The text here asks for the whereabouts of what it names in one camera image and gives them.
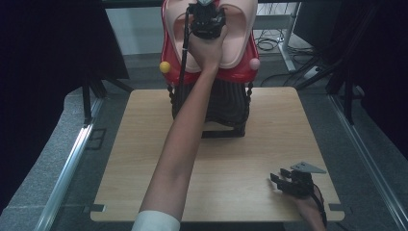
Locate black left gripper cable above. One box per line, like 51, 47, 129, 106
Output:
174, 7, 194, 114

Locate black floor plate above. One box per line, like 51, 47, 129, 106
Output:
85, 127, 108, 151

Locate aluminium floor rail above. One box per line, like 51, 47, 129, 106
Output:
328, 94, 408, 231
33, 97, 105, 231

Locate white desk frame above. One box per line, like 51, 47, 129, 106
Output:
253, 1, 303, 73

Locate person's right hand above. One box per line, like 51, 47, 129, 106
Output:
292, 186, 324, 220

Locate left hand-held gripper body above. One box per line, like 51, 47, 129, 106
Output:
187, 0, 227, 40

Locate person's left hand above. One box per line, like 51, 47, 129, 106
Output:
187, 24, 230, 73

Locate white power strip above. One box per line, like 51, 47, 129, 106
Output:
302, 64, 322, 81

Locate white sleeve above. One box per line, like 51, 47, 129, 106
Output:
131, 209, 182, 231

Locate red and black shoe rack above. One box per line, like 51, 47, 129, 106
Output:
159, 0, 262, 140

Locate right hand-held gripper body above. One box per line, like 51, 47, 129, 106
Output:
288, 161, 328, 199

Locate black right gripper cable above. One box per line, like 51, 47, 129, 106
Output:
309, 182, 328, 227

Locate black floor cables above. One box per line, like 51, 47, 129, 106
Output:
254, 28, 318, 89

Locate black metal stand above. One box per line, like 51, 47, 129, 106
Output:
81, 72, 135, 126
294, 0, 388, 126

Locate black curtain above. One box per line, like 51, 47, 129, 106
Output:
333, 0, 408, 159
0, 0, 131, 214

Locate pink slipper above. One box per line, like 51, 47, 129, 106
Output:
218, 0, 259, 70
163, 0, 202, 74

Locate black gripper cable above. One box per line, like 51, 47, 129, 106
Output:
309, 182, 328, 227
174, 7, 194, 114

